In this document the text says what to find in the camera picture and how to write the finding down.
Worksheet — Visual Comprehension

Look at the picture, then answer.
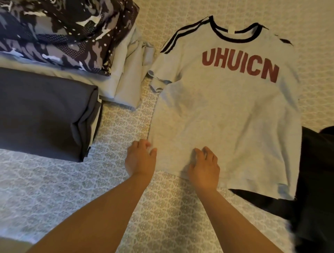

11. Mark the person's left hand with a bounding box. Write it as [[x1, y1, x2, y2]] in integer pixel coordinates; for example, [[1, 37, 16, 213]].
[[125, 139, 157, 178]]

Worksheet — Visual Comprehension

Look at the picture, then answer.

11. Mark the person's right hand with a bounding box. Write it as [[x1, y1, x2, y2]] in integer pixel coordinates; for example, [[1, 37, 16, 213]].
[[188, 146, 221, 190]]

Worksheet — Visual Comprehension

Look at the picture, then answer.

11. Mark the grey t-shirt with red lettering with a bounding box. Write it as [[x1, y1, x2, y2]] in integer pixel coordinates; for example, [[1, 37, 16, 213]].
[[147, 15, 303, 201]]

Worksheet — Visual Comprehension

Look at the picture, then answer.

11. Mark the person's right forearm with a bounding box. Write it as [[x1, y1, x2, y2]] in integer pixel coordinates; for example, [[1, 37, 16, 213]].
[[194, 187, 284, 253]]

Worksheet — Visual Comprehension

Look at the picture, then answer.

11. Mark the person's left forearm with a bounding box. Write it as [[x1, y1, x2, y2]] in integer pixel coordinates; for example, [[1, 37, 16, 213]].
[[26, 173, 153, 253]]

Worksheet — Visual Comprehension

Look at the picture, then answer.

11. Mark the light grey folded sheet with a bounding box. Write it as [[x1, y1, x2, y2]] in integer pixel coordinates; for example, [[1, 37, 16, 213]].
[[0, 24, 156, 109]]

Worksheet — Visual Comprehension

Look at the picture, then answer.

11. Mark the patterned white bed sheet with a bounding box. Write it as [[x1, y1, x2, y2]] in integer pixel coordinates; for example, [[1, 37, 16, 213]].
[[0, 0, 334, 253]]

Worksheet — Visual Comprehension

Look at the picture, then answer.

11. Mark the dark grey folded blanket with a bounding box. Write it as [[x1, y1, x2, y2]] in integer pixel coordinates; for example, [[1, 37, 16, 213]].
[[0, 67, 103, 163]]

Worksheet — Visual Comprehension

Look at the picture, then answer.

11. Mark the black garment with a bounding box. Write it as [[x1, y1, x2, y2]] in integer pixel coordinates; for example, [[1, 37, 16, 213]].
[[230, 126, 334, 253]]

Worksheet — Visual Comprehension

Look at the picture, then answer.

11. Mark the camouflage patterned duvet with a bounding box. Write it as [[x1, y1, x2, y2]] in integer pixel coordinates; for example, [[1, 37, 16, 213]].
[[0, 0, 140, 77]]

